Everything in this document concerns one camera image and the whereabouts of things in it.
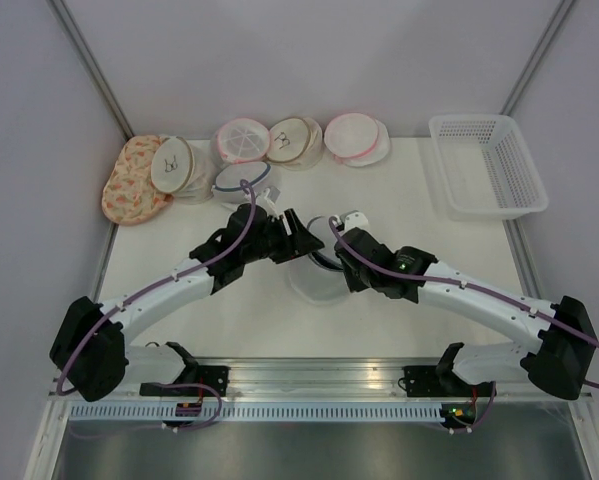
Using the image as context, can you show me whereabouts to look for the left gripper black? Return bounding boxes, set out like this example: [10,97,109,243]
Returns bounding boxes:
[242,209,324,265]

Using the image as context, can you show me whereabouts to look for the blue-trim mesh laundry bag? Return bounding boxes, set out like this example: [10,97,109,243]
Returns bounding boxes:
[287,216,350,305]

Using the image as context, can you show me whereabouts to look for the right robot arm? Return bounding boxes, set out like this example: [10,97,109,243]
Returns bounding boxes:
[333,226,598,400]

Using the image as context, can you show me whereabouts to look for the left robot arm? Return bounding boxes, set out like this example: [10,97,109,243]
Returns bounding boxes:
[49,204,324,402]

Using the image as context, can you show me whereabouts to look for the pink-trim white laundry bag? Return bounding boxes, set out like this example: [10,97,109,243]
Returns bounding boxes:
[324,112,391,168]

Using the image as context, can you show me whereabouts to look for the pink-trim ribbed laundry bag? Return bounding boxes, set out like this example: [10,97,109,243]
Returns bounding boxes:
[210,118,271,169]

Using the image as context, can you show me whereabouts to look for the beige bra-print laundry bag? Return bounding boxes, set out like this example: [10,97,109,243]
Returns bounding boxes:
[150,137,218,204]

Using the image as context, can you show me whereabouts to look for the floral pink laundry bag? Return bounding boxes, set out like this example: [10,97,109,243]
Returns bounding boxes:
[101,135,173,226]

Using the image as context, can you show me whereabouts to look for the white plastic basket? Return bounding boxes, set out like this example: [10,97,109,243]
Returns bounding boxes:
[429,114,549,221]

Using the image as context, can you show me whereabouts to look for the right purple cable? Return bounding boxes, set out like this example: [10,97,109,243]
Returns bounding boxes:
[327,215,599,393]

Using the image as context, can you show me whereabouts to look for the purple cable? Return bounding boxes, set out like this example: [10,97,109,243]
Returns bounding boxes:
[327,215,599,393]
[53,179,258,397]

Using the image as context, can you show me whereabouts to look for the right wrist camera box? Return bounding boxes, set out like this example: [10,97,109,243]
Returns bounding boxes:
[330,210,369,235]

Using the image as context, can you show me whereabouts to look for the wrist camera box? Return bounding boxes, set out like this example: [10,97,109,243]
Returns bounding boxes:
[256,186,280,215]
[330,210,369,235]

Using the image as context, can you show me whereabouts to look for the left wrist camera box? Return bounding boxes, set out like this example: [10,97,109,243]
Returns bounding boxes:
[256,186,280,215]

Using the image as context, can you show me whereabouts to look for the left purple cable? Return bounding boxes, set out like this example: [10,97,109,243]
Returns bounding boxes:
[53,179,258,397]

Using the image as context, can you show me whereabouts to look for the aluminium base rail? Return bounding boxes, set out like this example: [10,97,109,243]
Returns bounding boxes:
[48,355,595,401]

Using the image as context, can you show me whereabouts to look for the right aluminium frame post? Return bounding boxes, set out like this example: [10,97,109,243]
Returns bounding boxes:
[500,0,578,116]

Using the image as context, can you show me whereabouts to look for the aluminium frame post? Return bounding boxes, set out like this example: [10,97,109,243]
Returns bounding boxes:
[46,0,135,140]
[500,0,578,116]

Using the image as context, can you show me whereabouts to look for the white slotted cable duct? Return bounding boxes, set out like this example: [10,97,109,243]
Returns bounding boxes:
[68,403,475,423]

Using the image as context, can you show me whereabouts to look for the left aluminium frame post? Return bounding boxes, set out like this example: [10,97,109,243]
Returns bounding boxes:
[46,0,135,140]

